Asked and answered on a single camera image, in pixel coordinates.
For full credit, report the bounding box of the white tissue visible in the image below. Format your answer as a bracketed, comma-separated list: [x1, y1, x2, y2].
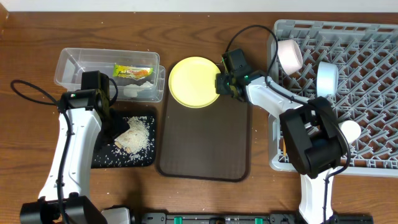
[123, 82, 154, 98]

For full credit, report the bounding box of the yellow plate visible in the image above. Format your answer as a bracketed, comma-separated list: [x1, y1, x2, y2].
[169, 57, 220, 108]

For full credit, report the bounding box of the yellow snack wrapper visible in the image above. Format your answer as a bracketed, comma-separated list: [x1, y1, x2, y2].
[113, 64, 154, 80]

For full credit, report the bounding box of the pile of rice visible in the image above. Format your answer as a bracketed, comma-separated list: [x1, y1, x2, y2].
[102, 115, 155, 162]

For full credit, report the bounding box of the white bowl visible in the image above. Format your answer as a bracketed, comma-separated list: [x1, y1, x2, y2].
[277, 39, 303, 75]

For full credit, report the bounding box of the light blue bowl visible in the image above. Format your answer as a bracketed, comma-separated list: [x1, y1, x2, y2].
[316, 62, 338, 98]

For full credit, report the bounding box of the small pale green cup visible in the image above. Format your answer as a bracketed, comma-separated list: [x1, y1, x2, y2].
[338, 120, 361, 144]

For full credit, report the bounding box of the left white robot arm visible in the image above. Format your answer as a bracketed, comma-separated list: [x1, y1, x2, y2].
[20, 71, 132, 223]

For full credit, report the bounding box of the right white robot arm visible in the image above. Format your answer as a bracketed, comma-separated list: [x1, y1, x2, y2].
[215, 49, 361, 223]

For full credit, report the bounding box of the black waste tray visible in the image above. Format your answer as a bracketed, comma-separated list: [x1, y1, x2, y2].
[90, 110, 157, 169]

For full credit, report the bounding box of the grey dishwasher rack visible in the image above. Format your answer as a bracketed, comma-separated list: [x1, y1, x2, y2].
[268, 20, 397, 177]

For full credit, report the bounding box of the clear plastic bin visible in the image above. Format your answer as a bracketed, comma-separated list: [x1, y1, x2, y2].
[54, 48, 165, 103]

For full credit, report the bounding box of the dark brown serving tray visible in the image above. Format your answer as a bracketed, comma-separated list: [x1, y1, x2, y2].
[155, 62, 253, 183]

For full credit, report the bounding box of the black rail at table edge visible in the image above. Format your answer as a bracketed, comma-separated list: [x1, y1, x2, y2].
[141, 212, 374, 224]

